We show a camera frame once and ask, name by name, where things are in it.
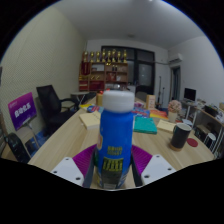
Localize small tan upright box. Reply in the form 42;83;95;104
145;94;157;111

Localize blue patterned book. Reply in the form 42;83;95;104
133;107;151;118

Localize purple sign board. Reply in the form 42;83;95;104
7;92;38;132

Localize pink packet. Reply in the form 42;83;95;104
133;101;146;109

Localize white air conditioner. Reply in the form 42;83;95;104
168;53;184;64

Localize kraft paper notebook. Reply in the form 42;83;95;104
156;118;178;134

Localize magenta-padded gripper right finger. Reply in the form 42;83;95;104
131;144;177;189

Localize black framed glass door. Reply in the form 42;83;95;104
101;45;156;96

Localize blue drink bottle white cap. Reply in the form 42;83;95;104
95;89;136;190

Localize yellow gift box red ribbon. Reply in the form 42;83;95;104
95;90;105;107

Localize black bag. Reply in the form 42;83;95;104
3;132;32;164

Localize black mug white inside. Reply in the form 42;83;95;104
169;122;193;153

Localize white round stool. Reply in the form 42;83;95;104
203;132;219;154

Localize cream notebook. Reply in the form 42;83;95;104
78;111;102;130

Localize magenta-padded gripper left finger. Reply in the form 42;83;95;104
50;143;99;189

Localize orange book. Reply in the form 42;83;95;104
149;109;169;121

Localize pink flowers in white pot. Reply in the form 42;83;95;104
167;99;183;124

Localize wooden shelf unit with trophies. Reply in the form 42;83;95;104
78;48;129;93

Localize flat round red coaster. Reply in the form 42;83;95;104
186;137;199;148

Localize teal book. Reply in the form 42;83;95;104
133;115;158;135

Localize long wooden wall desk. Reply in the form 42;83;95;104
196;106;224;158

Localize black computer monitor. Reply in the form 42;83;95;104
183;87;198;103

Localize black office chair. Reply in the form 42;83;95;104
35;84;79;134

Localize small round side table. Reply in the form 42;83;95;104
70;91;90;106

